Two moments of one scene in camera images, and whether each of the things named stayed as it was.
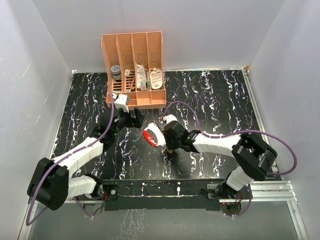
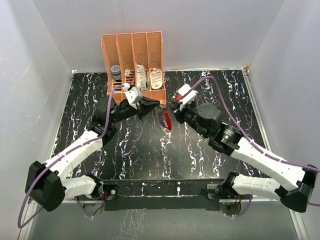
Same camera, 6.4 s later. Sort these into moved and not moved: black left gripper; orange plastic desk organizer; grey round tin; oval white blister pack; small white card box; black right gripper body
Moved: black right gripper body; black left gripper
Not moved: orange plastic desk organizer; oval white blister pack; grey round tin; small white card box
